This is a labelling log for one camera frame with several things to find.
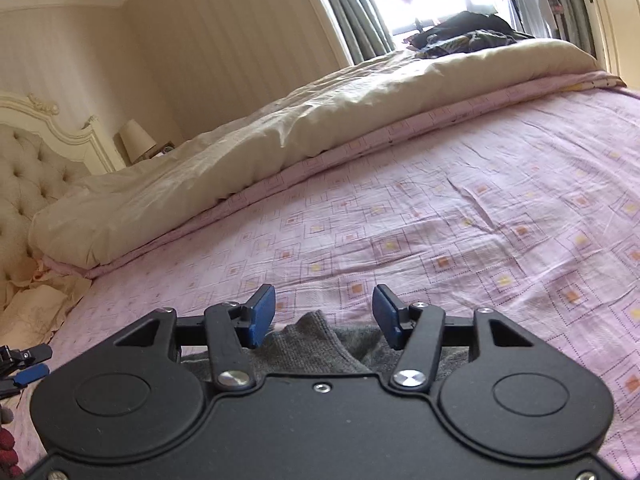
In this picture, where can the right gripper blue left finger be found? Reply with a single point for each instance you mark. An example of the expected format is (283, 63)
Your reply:
(230, 328)

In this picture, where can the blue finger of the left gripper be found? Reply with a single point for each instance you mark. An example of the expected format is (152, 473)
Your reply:
(14, 385)
(12, 360)

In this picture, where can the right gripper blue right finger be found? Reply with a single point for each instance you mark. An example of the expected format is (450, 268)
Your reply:
(416, 331)

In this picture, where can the grey argyle knit sweater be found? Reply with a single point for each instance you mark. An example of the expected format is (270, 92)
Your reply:
(311, 346)

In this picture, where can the dark clothes pile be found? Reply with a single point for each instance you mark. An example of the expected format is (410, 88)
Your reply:
(466, 32)

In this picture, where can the cream pillow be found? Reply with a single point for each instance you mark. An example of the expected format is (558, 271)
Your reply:
(35, 307)

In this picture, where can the cream folded duvet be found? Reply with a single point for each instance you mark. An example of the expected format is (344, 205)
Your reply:
(103, 218)

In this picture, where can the pink patterned bed sheet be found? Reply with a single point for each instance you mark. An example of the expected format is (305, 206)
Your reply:
(517, 213)

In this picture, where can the cream tufted headboard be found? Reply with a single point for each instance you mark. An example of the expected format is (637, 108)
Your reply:
(39, 162)

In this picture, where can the cream bedside lamp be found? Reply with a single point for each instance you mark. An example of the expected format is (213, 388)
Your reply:
(137, 143)

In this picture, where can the left grey-green curtain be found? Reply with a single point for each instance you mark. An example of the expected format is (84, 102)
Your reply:
(363, 29)

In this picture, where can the grey-green curtain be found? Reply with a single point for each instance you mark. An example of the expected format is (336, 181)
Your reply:
(363, 29)
(575, 25)

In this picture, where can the right grey-green curtain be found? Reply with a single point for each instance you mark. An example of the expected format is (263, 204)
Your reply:
(575, 25)

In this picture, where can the cream wardrobe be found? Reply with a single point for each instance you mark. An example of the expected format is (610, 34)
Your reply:
(615, 30)

